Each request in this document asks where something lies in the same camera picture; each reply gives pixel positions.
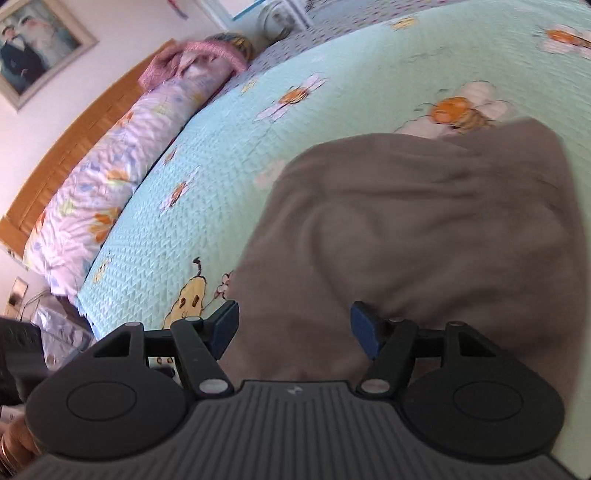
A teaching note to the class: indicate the wooden headboard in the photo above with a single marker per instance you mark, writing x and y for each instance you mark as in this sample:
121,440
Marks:
60,152

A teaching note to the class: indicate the person's left hand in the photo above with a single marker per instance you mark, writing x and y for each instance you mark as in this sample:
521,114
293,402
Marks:
14,443

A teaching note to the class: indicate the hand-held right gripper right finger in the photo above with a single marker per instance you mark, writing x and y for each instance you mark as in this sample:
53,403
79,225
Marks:
364,330

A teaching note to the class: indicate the striped blue yellow cushion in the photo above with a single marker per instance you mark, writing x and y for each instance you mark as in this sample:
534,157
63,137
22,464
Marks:
240,44

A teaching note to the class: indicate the clear plastic storage box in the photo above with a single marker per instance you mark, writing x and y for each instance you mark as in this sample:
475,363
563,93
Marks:
64,332

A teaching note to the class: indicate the framed wall picture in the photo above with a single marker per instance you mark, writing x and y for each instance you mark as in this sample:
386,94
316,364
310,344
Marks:
32,41

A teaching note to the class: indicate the grey pants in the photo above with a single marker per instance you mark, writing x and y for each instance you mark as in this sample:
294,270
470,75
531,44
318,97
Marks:
415,240

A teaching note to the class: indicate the pink knitted blanket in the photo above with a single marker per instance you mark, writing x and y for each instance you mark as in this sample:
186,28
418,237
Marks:
207,48

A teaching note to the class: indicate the pink floral long pillow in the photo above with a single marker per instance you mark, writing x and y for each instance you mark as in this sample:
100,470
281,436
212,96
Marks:
120,161

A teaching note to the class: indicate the green quilted bee bedspread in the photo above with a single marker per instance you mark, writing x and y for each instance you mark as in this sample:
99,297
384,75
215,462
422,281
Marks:
221,184

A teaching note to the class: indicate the blue-bordered paper sheet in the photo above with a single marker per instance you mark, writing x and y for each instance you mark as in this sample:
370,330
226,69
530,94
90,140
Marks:
249,9

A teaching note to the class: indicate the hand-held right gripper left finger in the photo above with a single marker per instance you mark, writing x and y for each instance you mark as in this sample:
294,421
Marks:
228,325

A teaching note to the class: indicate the red hanging ornament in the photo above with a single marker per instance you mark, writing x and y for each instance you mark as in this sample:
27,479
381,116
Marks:
178,9

